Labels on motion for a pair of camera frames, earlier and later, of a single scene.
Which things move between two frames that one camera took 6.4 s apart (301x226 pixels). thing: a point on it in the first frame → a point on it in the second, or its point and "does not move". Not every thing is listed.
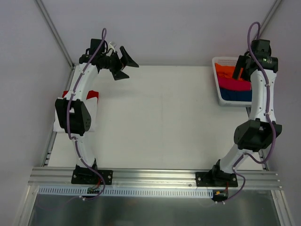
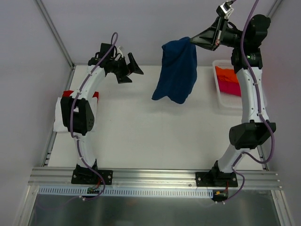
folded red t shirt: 91,94 does not move
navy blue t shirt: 231,95 → 178,75
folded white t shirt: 92,104 does not move
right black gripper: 241,67 → 221,33
